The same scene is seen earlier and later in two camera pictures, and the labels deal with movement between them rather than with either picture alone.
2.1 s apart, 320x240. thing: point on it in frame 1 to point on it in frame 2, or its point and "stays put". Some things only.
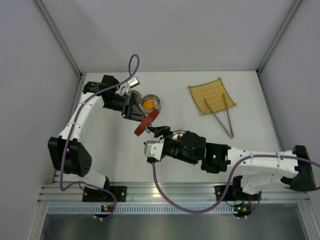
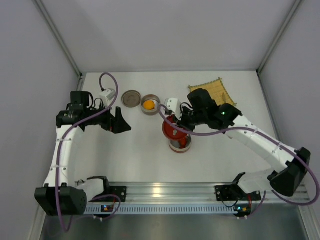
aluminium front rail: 57,193 stays put
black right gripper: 165,139 to 186,123
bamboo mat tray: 212,90 stays put
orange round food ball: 149,104 stays put
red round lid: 146,122 to 171,132
